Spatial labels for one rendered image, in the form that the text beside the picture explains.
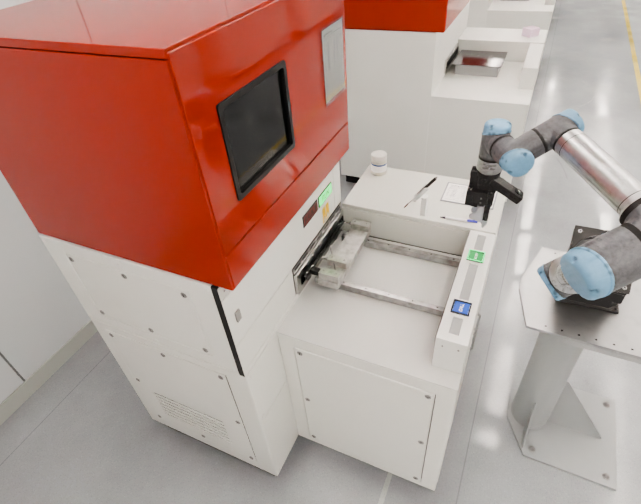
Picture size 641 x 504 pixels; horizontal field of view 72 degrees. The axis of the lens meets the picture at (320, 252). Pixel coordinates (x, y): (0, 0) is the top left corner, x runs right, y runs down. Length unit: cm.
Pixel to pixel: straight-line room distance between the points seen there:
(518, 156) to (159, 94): 87
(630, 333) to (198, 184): 142
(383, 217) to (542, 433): 124
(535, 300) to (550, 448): 84
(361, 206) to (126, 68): 116
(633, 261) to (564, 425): 147
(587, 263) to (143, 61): 95
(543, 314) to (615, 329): 22
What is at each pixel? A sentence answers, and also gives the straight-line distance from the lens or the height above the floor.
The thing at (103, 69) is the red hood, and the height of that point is 177.
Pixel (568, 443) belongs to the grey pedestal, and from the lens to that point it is 242.
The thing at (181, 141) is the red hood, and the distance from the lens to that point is 95.
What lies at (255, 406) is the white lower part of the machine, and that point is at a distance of 164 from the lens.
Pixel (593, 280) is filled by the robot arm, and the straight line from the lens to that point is 107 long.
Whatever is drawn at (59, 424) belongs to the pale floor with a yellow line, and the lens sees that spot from 276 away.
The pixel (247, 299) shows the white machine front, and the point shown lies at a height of 108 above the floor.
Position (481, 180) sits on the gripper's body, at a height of 127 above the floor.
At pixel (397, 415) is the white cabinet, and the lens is 168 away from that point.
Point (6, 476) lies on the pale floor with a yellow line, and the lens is 274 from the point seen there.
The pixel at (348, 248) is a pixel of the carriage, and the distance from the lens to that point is 177.
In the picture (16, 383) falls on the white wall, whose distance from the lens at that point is 289.
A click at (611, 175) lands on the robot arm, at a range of 121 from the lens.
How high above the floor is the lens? 202
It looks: 40 degrees down
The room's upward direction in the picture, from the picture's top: 6 degrees counter-clockwise
